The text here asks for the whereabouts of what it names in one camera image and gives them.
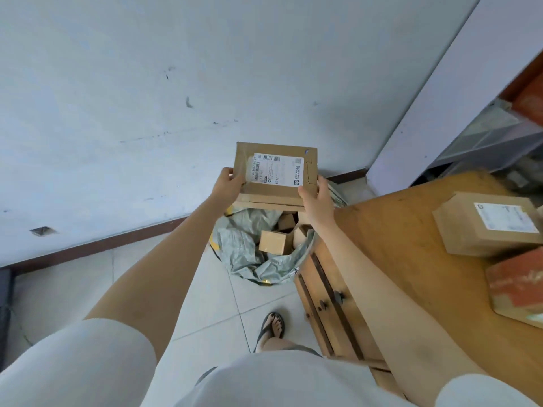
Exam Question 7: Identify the person's right hand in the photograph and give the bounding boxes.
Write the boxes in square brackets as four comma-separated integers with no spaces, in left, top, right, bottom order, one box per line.
[296,175,336,230]

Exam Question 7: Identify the person's left hand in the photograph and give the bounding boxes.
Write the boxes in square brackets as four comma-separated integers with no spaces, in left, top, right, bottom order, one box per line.
[210,167,247,210]

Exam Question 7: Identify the grey sack of scanned boxes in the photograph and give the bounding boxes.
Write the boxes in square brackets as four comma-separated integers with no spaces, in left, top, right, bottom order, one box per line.
[209,181,350,287]

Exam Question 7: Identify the heap of sorted cardboard boxes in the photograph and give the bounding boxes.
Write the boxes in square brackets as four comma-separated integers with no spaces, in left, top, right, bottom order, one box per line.
[257,210,317,256]

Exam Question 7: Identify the large labelled box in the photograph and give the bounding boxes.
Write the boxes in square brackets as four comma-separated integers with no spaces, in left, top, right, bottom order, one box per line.
[432,191,543,258]

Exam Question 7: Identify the orange taped cardboard box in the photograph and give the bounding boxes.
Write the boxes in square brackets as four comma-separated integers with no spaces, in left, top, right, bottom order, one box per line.
[485,246,543,330]

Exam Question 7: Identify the person's left forearm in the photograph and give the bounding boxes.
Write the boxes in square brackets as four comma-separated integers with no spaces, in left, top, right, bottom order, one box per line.
[84,194,232,365]

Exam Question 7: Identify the person's foot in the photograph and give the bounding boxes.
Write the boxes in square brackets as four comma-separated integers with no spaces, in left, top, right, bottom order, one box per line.
[258,314,284,340]

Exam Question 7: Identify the person's leg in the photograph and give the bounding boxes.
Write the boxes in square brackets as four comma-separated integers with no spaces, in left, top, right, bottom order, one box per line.
[259,336,300,353]

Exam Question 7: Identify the person's grey shorts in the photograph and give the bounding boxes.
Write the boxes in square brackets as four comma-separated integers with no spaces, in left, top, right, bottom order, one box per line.
[194,343,324,388]

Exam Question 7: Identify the person's white shirt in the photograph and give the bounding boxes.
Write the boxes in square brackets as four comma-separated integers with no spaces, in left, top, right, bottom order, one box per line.
[0,317,543,407]

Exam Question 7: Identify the wooden table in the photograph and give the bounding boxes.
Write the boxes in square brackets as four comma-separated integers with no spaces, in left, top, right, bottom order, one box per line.
[293,169,543,403]

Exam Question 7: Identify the black flip-flop sandal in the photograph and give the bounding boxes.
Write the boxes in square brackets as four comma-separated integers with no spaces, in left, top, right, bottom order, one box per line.
[253,311,286,354]

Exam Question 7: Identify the clear plastic storage bin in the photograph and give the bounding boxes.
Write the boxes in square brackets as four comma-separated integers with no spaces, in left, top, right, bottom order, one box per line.
[426,99,543,179]

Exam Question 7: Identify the orange paper bag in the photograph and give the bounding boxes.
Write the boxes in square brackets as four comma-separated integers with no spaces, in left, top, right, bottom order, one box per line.
[500,53,543,127]

